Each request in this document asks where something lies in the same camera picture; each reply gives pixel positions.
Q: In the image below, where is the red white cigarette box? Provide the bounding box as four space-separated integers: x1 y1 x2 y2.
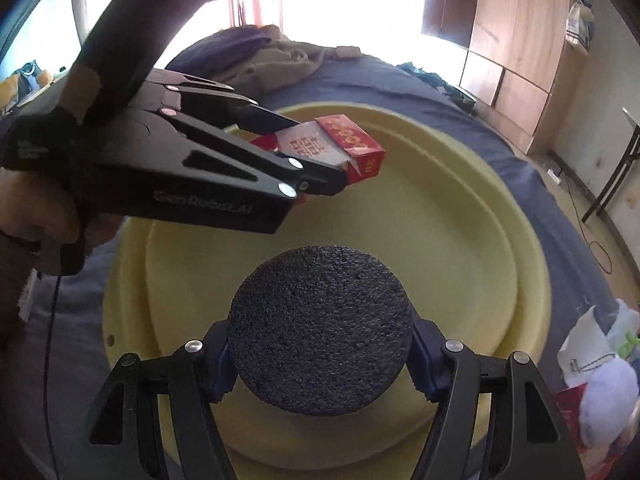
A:
250 114 386 205

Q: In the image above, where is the black foam cylinder front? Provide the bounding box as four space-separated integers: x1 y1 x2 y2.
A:
229 245 413 416

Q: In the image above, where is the person's left hand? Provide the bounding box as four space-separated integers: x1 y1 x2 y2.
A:
1 169 122 247

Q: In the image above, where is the beige clothes pile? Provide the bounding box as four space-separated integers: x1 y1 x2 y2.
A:
209 25 362 101

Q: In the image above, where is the yellow oval plastic basin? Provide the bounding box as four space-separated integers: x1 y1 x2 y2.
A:
102 103 551 479

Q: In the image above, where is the white crumpled plastic bag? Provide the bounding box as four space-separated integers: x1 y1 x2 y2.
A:
556 299 639 388

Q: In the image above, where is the dark blue bedsheet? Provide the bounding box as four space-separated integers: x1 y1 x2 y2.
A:
1 56 617 479

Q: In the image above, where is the dark suitcase on floor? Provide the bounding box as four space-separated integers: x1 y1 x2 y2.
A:
397 62 476 115

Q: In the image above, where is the white power strip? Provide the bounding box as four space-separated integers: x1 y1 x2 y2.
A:
547 169 562 185

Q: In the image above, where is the wooden wardrobe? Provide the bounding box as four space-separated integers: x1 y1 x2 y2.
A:
422 0 586 155

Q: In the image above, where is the white plastic bag hanging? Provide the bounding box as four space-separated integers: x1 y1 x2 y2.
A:
565 0 594 55

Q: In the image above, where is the black folding table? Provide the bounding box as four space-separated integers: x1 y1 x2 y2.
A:
582 107 639 223

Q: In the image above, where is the black floor cable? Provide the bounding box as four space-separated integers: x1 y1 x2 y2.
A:
562 171 614 276

